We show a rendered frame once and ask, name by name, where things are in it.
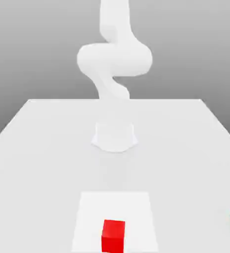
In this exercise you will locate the small red cube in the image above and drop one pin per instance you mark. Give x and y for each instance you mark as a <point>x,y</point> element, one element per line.
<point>113,235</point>

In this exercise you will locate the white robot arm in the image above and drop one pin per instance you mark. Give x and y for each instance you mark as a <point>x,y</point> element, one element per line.
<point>114,59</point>

